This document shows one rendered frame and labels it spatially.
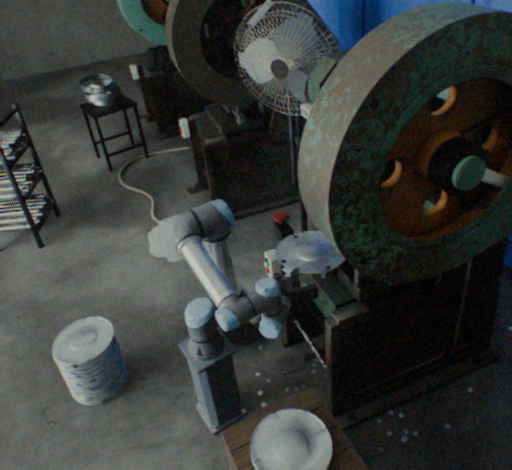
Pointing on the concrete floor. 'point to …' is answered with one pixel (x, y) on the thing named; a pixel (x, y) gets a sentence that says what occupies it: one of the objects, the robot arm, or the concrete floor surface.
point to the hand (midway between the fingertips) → (298, 269)
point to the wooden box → (241, 434)
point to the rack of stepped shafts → (22, 182)
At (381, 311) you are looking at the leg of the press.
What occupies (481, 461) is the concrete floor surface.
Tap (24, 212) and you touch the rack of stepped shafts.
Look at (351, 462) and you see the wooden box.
